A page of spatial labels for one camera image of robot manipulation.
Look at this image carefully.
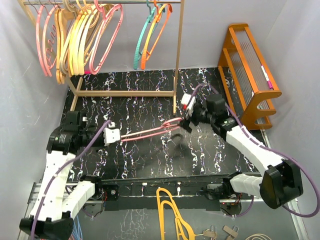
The yellow plastic hanger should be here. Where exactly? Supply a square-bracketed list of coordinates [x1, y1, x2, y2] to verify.
[156, 187, 197, 240]

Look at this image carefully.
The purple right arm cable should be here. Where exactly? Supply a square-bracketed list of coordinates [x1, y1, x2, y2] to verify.
[188, 83, 320, 219]

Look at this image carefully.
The pink curved wire hanger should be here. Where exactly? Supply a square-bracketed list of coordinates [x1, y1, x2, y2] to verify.
[42, 2, 60, 77]

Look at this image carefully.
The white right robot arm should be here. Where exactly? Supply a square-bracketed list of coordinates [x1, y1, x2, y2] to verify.
[180, 93, 304, 209]

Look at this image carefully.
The beige clip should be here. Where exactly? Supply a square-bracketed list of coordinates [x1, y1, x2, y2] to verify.
[197, 225, 218, 240]
[222, 225, 239, 240]

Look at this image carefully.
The wooden hanger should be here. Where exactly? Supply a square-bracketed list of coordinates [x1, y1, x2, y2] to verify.
[54, 8, 75, 84]
[54, 8, 68, 84]

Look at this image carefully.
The wooden garment rack frame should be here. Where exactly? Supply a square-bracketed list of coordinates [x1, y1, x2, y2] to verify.
[17, 0, 185, 116]

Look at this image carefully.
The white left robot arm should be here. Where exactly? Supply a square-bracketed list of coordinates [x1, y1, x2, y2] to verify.
[19, 111, 121, 240]

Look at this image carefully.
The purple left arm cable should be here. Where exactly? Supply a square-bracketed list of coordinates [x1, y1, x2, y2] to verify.
[29, 120, 112, 240]

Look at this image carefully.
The orange wooden shelf rack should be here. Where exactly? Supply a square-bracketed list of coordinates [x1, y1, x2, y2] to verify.
[217, 23, 282, 130]

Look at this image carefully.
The beige clip left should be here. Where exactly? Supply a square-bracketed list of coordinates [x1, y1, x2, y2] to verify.
[197, 225, 218, 240]

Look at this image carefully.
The cream hanger bottom edge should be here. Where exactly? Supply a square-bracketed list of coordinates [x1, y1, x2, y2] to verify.
[245, 233, 271, 240]

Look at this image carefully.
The beige clip right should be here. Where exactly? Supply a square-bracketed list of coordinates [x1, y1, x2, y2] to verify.
[222, 225, 239, 240]

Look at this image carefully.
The beige plastic hanger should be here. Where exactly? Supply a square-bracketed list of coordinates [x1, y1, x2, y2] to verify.
[67, 16, 80, 77]

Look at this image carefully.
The orange plastic curved hanger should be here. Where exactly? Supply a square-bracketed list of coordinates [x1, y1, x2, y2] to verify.
[67, 4, 101, 76]

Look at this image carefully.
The pink plastic hanger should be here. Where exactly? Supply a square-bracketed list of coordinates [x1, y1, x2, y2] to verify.
[88, 0, 125, 75]

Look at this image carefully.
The pink white marker pen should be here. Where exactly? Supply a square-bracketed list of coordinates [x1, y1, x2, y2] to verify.
[260, 65, 274, 90]

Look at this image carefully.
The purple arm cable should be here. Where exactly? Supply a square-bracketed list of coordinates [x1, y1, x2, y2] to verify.
[29, 120, 112, 240]
[188, 83, 320, 219]

